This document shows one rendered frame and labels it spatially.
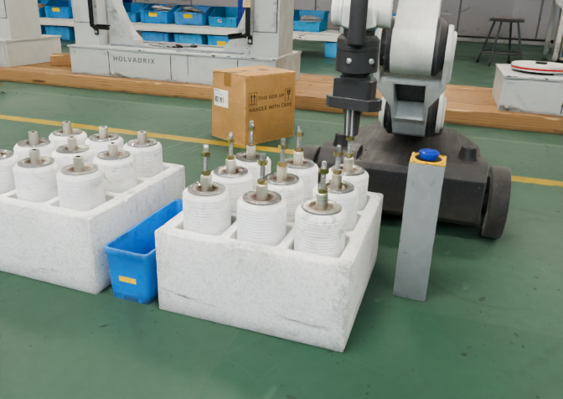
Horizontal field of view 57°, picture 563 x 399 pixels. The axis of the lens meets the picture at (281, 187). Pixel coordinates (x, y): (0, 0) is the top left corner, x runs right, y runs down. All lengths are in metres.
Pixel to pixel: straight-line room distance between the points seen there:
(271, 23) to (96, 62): 1.22
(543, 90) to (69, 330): 2.53
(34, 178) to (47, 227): 0.11
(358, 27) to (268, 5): 2.14
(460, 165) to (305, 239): 0.64
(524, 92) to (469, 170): 1.57
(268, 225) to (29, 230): 0.54
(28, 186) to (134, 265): 0.30
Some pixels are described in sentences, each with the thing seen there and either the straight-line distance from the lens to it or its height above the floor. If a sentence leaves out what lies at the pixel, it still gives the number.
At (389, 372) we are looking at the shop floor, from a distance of 0.99.
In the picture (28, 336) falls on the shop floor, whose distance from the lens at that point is 1.12.
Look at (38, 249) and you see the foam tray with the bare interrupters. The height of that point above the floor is 0.08.
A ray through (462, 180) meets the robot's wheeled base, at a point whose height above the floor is 0.17.
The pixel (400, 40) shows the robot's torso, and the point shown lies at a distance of 1.35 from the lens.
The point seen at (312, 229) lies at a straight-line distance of 0.93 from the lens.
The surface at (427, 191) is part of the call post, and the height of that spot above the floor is 0.26.
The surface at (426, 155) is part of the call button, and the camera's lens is 1.08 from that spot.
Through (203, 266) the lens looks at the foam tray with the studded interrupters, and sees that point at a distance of 1.02.
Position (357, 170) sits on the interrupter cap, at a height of 0.25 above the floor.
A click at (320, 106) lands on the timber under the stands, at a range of 3.00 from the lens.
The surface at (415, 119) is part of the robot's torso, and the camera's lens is 1.60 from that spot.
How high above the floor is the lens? 0.62
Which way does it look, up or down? 20 degrees down
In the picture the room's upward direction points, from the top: 2 degrees clockwise
